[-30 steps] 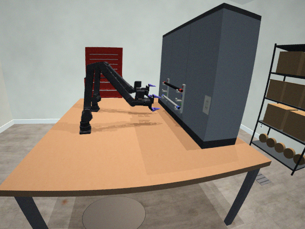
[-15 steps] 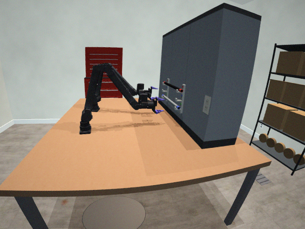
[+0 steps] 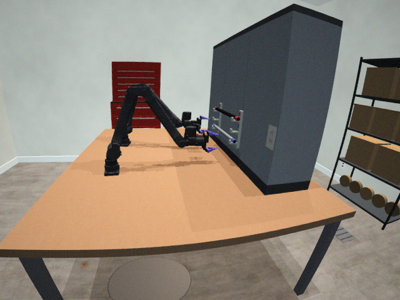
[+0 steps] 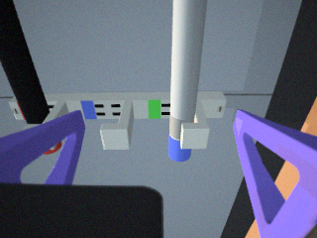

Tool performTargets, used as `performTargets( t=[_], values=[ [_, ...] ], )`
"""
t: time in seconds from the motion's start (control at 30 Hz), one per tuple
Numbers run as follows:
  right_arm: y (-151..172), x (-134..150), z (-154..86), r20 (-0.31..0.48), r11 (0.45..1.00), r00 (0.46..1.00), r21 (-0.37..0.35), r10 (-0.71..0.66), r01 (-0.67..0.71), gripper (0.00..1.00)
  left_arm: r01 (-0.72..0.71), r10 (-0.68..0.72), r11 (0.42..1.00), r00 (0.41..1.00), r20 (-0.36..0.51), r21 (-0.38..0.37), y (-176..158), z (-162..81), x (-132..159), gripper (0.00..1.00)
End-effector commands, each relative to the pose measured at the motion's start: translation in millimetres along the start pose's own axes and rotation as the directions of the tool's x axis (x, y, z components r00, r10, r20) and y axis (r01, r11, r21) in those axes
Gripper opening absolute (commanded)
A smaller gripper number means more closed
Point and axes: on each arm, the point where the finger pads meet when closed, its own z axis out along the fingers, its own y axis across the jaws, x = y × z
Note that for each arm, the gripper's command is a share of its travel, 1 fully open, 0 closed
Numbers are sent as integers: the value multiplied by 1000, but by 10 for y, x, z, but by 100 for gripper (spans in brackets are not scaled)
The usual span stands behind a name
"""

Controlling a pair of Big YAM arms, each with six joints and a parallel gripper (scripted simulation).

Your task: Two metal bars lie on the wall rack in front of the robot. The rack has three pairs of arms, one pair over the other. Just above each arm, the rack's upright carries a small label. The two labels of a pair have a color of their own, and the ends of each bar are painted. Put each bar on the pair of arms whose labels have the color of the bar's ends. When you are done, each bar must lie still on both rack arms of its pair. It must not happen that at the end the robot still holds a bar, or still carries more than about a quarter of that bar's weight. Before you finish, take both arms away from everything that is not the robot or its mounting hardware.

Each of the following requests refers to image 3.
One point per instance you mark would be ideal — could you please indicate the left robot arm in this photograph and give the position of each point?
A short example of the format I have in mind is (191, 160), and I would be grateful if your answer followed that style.
(186, 117)

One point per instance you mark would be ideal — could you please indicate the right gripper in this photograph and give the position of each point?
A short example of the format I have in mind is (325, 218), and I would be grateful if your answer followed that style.
(201, 141)

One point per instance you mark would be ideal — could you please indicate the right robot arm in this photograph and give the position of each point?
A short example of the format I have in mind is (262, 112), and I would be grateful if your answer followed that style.
(113, 149)

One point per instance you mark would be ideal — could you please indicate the black metal bar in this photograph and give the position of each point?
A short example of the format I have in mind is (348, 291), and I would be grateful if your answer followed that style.
(227, 113)

